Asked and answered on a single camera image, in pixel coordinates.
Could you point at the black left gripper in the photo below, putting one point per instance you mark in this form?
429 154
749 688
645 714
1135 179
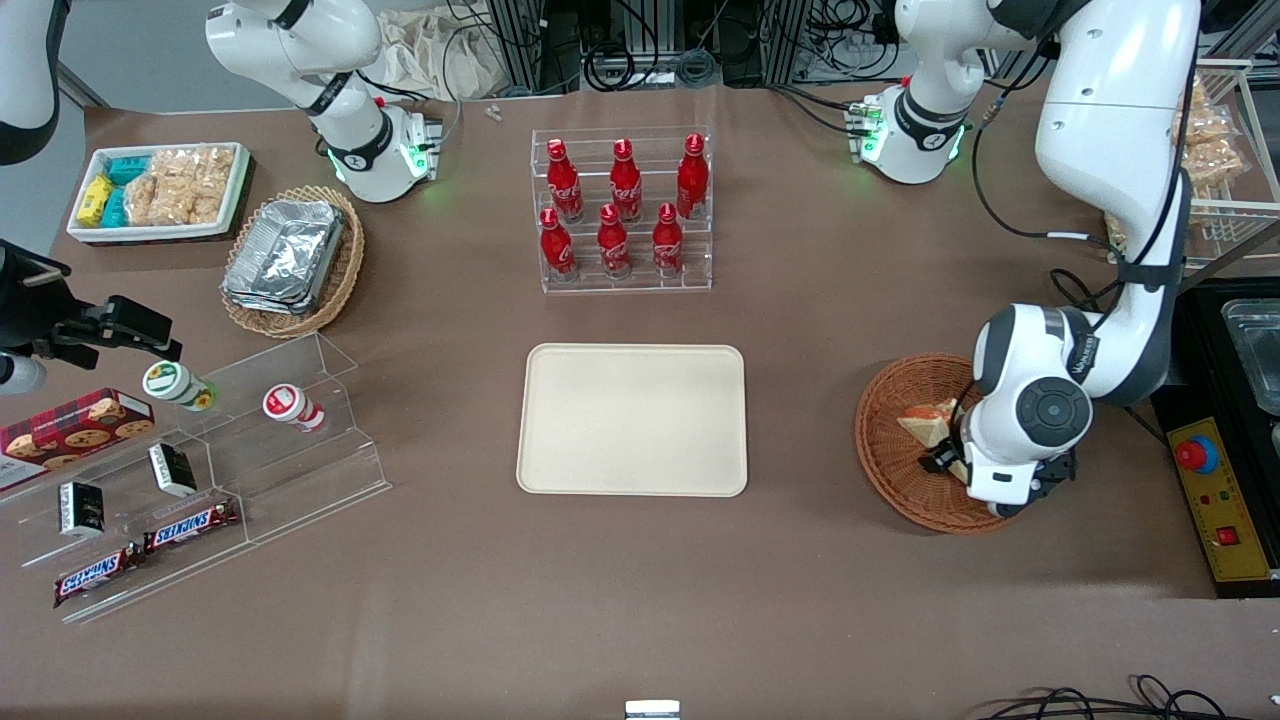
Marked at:
941 461

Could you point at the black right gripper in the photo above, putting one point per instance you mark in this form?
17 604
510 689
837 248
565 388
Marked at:
28 312

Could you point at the triangular sandwich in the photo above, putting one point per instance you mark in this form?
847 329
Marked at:
928 425

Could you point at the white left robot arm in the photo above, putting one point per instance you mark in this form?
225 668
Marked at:
1110 120

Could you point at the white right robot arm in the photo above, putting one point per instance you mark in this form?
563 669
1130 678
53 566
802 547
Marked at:
350 150

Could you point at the round brown wicker basket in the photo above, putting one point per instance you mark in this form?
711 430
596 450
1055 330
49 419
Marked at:
890 470

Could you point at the white rectangular snack tray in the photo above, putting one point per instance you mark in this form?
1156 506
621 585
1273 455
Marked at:
150 233

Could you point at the oval light wicker basket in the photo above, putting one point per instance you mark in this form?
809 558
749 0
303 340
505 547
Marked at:
345 270

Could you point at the beige plastic tray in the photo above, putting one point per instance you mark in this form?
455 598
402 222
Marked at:
630 420

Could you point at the green-capped yogurt bottle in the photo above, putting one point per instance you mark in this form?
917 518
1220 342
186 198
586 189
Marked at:
175 384

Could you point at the red cookie box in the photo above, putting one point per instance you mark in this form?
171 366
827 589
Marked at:
70 430

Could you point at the teal snack pack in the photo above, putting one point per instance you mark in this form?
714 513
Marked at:
115 208
128 168

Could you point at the yellow snack pack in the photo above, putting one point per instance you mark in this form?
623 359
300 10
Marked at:
95 200

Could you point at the clear bag of rice crackers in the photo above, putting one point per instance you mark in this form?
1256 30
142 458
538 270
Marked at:
212 185
155 195

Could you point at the small black box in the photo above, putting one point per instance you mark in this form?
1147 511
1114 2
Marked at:
172 470
82 508

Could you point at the stacked aluminium foil containers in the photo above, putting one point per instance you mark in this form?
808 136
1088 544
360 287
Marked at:
285 255

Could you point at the red-capped yogurt bottle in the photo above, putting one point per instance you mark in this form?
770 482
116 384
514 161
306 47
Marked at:
290 405

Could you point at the Snickers chocolate bar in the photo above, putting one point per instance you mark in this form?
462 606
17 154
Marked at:
95 576
190 526

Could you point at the clear acrylic stepped shelf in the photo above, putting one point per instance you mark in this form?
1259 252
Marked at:
120 580
300 480

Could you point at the black appliance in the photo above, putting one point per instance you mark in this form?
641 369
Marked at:
1200 340

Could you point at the bagged cracker snack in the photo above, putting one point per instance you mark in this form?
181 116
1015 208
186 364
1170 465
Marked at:
1197 95
1114 232
1210 125
1220 163

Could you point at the yellow emergency stop control box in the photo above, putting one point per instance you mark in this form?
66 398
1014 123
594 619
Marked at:
1230 520

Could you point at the steel pan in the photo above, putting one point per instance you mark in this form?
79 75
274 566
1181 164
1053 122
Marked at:
1255 350

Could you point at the clear acrylic bottle rack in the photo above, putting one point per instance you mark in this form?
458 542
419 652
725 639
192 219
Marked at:
640 284

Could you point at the red cola bottle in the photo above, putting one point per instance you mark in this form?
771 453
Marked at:
564 185
557 248
692 180
667 242
625 185
613 245

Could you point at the small white device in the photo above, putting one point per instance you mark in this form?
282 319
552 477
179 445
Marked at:
652 710

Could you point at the beige cloth bag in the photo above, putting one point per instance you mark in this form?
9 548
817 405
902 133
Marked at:
440 60

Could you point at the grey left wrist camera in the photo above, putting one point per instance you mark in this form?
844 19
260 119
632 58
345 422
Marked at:
1052 470

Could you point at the aluminium frame post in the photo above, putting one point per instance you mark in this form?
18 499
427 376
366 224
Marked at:
800 40
520 40

